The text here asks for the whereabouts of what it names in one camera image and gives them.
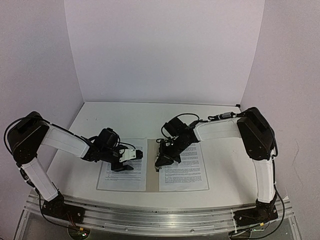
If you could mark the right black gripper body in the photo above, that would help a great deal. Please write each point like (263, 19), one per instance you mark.
(174, 150)

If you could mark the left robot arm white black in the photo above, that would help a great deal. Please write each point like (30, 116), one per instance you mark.
(26, 136)

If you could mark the beige file folder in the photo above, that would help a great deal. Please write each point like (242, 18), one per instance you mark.
(152, 177)

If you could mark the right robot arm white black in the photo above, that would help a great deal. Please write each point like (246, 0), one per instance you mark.
(259, 142)

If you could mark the metal folder clip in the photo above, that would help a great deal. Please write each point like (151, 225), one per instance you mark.
(157, 166)

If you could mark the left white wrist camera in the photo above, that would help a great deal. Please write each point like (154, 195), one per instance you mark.
(130, 154)

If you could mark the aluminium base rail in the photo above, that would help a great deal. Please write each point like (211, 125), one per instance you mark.
(137, 221)

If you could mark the printed paper sheet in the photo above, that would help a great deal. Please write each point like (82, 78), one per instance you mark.
(127, 180)
(187, 176)

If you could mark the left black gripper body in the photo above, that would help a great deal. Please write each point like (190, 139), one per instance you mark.
(107, 154)

